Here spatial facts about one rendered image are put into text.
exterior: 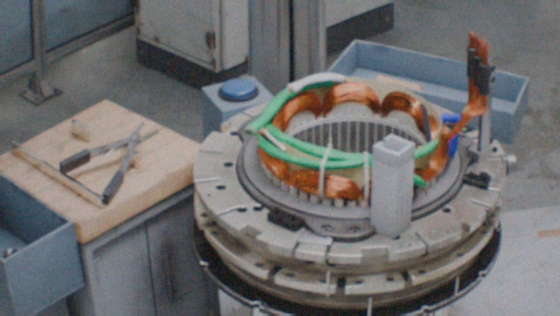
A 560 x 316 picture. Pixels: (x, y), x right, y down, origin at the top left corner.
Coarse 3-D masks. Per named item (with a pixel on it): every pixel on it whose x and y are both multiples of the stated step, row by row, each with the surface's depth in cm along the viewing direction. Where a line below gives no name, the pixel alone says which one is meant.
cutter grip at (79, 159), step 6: (84, 150) 127; (72, 156) 126; (78, 156) 126; (84, 156) 127; (90, 156) 128; (60, 162) 126; (66, 162) 126; (72, 162) 126; (78, 162) 127; (84, 162) 128; (60, 168) 126; (66, 168) 126; (72, 168) 127
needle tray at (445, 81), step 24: (360, 48) 157; (384, 48) 156; (336, 72) 152; (360, 72) 158; (384, 72) 157; (408, 72) 156; (432, 72) 154; (456, 72) 153; (504, 72) 150; (432, 96) 144; (456, 96) 152; (504, 96) 151; (504, 120) 141
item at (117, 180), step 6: (120, 174) 125; (114, 180) 124; (120, 180) 125; (108, 186) 124; (114, 186) 124; (120, 186) 126; (102, 192) 123; (108, 192) 123; (114, 192) 124; (108, 198) 123; (108, 204) 124
